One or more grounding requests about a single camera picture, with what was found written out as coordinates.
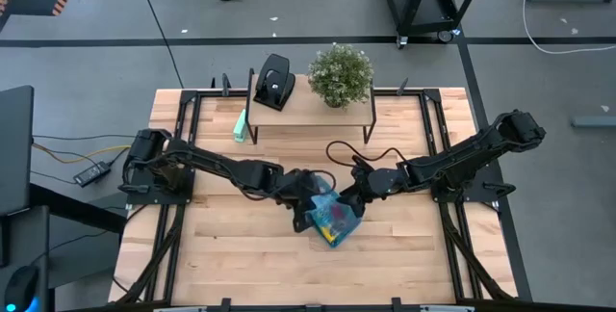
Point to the mint green eraser block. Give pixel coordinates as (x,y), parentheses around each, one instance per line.
(239,129)

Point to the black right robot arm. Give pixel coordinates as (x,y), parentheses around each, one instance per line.
(471,155)

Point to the wooden shelf riser black legs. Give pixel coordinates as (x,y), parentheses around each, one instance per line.
(308,110)

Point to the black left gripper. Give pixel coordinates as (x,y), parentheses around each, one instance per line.
(298,189)

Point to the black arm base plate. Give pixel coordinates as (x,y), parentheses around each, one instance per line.
(144,196)
(481,194)

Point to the black hole punch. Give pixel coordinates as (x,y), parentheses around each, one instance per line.
(274,81)

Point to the blue transparent plastic pencil case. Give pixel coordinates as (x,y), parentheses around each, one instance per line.
(337,225)

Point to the black computer mouse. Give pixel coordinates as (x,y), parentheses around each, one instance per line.
(21,288)

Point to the black side desk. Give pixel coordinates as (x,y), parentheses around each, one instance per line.
(72,211)

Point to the green potted plant black pot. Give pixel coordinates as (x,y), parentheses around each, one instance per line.
(341,76)

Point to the black aluminium table frame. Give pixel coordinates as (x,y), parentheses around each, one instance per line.
(180,254)

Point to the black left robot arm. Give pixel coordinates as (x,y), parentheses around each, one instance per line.
(216,170)

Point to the black power adapter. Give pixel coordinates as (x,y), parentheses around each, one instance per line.
(91,174)

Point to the dark grey flat panel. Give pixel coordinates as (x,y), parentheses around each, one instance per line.
(14,148)

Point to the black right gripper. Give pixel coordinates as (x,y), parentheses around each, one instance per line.
(380,182)

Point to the green yellow crayon box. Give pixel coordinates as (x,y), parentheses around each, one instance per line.
(332,227)

